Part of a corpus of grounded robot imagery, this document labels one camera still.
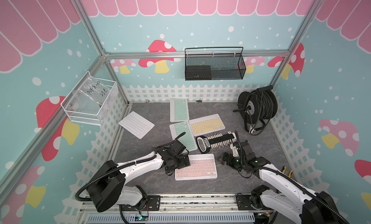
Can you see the black wire mesh basket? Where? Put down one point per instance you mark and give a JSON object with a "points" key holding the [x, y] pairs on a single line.
{"points": [[226, 63]]}

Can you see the black box in basket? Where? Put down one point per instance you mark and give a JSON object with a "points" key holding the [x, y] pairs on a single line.
{"points": [[198, 73]]}

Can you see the black cable reel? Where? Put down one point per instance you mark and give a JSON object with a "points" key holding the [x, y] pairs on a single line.
{"points": [[257, 108]]}

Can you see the yellow key white keyboard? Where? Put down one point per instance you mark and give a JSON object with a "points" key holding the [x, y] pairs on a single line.
{"points": [[206, 125]]}

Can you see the plastic bag in basket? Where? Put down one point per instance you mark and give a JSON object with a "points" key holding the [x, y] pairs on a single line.
{"points": [[93, 90]]}

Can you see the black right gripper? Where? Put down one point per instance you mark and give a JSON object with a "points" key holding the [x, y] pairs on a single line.
{"points": [[228, 162]]}

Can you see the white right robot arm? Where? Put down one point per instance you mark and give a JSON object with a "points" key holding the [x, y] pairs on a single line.
{"points": [[282, 194]]}

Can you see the clear wire wall basket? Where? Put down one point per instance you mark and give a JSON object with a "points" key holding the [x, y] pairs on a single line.
{"points": [[86, 112]]}

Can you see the far green key keyboard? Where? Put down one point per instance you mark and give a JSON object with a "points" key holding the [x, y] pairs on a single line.
{"points": [[179, 110]]}

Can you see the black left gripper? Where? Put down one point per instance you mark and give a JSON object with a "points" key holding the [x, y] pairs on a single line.
{"points": [[182, 163]]}

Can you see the yellow handled pliers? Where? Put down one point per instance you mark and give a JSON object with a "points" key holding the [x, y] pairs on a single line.
{"points": [[287, 172]]}

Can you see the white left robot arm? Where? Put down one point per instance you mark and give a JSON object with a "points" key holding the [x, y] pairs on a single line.
{"points": [[108, 186]]}

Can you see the pink key keyboard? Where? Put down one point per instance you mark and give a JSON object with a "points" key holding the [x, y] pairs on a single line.
{"points": [[202, 167]]}

